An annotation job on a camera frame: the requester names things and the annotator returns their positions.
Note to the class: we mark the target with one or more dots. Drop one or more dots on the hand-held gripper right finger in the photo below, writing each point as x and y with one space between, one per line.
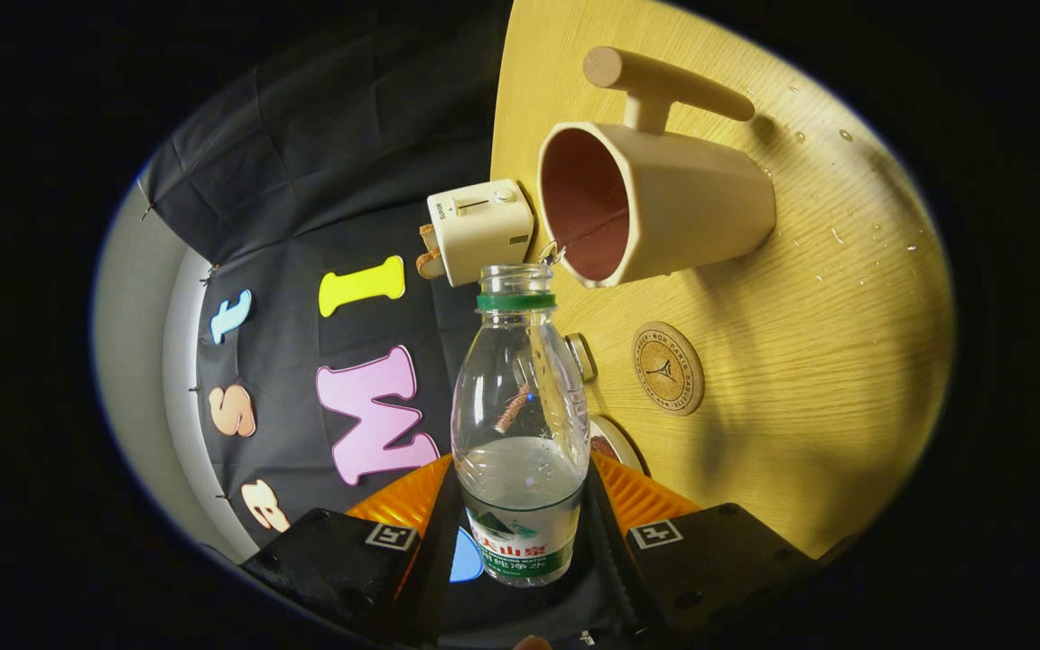
615 578

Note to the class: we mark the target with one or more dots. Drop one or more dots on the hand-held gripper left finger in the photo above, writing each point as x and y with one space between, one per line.
434 587

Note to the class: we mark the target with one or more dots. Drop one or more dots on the clear plastic juice bottle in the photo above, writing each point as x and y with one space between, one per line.
520 506

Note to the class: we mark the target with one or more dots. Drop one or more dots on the round cork coaster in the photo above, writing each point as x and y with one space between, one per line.
667 368

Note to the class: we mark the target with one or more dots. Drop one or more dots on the brown steak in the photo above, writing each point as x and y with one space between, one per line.
601 447

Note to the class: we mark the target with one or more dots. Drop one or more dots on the round cream plate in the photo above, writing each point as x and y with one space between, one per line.
624 442

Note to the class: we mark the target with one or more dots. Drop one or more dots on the striped straw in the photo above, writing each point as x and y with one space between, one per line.
512 411

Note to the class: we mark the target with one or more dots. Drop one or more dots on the clear drinking glass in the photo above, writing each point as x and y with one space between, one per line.
580 357

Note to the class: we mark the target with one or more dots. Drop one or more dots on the wooden table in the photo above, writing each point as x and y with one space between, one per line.
800 379

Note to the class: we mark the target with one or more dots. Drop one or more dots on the cream toaster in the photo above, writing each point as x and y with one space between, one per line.
484 235

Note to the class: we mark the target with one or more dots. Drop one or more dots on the black backdrop cloth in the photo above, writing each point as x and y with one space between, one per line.
285 226

